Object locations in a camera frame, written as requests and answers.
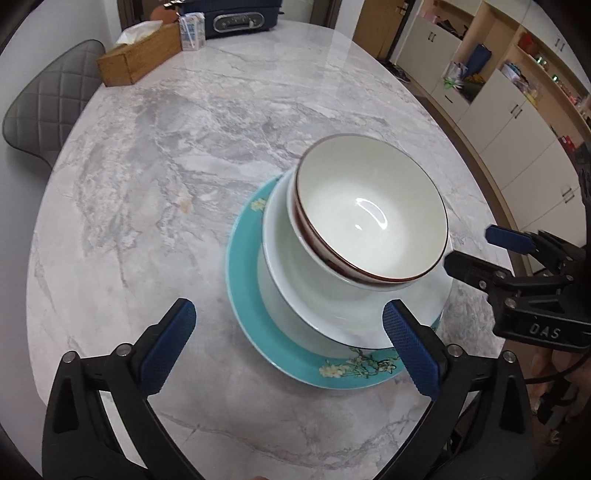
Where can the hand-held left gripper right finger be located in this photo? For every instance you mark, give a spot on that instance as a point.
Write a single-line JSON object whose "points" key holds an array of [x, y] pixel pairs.
{"points": [[411, 350]]}

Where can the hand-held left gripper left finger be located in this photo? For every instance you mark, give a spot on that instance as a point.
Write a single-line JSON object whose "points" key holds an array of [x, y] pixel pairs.
{"points": [[167, 347]]}

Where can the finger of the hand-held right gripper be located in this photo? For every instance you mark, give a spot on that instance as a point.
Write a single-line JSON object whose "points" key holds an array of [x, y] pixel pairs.
{"points": [[471, 270], [508, 240]]}

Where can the teal floral plate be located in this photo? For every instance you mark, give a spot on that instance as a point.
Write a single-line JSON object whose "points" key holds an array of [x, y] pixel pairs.
{"points": [[258, 318]]}

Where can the floral dark-rimmed bowl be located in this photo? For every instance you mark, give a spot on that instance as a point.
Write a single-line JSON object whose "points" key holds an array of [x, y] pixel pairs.
{"points": [[369, 212]]}

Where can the large white bowl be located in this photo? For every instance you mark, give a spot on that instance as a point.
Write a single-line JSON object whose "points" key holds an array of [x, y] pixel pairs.
{"points": [[295, 295]]}

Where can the medium white bowl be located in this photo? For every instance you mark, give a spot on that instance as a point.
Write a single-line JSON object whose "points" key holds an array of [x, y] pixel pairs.
{"points": [[291, 217]]}

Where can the person's right hand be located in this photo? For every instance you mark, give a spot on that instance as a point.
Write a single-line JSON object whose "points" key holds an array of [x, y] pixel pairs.
{"points": [[561, 369]]}

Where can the blue bag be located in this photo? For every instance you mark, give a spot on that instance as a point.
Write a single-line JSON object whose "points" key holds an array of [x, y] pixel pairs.
{"points": [[478, 59]]}

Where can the wooden door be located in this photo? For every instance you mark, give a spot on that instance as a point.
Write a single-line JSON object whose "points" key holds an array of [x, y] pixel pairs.
{"points": [[383, 27]]}

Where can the grey quilted chair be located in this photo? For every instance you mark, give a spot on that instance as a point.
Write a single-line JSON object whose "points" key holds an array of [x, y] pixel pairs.
{"points": [[51, 106]]}

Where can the wooden tissue box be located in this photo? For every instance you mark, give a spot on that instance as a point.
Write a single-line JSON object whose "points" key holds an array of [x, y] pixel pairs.
{"points": [[138, 57]]}

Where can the white tissue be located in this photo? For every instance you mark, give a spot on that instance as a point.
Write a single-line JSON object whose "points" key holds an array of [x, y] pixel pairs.
{"points": [[138, 33]]}

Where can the white blue milk carton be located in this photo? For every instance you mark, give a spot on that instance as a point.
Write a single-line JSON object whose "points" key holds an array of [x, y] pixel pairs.
{"points": [[191, 32]]}

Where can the brown round object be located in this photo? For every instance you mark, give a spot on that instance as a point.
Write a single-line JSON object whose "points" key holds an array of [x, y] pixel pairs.
{"points": [[164, 14]]}

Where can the dark blue electric cooker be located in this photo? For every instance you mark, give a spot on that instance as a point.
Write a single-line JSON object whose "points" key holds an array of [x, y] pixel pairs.
{"points": [[240, 18]]}

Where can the white wooden wall cabinet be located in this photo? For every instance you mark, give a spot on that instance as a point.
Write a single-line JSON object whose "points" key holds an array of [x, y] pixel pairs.
{"points": [[503, 106]]}

